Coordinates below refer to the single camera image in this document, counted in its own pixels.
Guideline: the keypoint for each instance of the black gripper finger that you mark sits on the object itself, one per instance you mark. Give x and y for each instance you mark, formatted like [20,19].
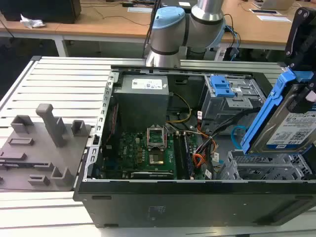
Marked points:
[301,101]

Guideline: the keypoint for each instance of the hard disk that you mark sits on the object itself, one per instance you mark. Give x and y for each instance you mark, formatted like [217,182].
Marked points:
[279,128]

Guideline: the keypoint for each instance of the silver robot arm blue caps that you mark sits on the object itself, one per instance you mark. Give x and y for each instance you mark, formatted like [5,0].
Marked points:
[170,32]

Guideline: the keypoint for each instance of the metal disk bay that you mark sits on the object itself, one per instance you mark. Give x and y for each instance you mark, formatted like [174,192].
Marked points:
[266,168]

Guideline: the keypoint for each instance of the black RAM slot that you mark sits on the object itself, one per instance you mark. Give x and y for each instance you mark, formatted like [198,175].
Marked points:
[190,160]
[186,155]
[176,155]
[181,155]

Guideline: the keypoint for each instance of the white paper sheet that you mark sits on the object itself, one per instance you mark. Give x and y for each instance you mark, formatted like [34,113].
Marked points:
[274,18]
[139,10]

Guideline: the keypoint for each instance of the grey optical drive cage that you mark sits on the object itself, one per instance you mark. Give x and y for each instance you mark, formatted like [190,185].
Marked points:
[222,108]

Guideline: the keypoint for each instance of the blue plastic latch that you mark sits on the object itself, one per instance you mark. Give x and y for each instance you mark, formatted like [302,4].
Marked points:
[221,86]

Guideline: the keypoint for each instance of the black open PC case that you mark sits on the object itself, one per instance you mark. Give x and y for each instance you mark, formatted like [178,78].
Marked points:
[187,205]

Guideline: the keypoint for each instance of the CPU socket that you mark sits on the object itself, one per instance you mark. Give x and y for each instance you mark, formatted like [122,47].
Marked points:
[156,159]

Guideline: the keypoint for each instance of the grey power supply unit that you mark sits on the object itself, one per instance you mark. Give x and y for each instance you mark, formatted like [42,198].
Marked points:
[142,103]

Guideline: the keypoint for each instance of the green motherboard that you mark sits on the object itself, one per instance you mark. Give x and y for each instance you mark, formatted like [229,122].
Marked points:
[133,153]

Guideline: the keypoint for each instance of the wooden desk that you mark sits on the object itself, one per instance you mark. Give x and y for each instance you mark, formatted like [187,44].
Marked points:
[103,26]

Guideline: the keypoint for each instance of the black box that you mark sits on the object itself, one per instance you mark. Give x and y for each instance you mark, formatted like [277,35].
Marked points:
[42,11]

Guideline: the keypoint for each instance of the grey parts rack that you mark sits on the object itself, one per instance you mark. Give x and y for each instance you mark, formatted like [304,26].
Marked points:
[42,153]

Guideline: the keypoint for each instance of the crumpled white paper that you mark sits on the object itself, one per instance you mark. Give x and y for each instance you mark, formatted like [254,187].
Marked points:
[32,22]

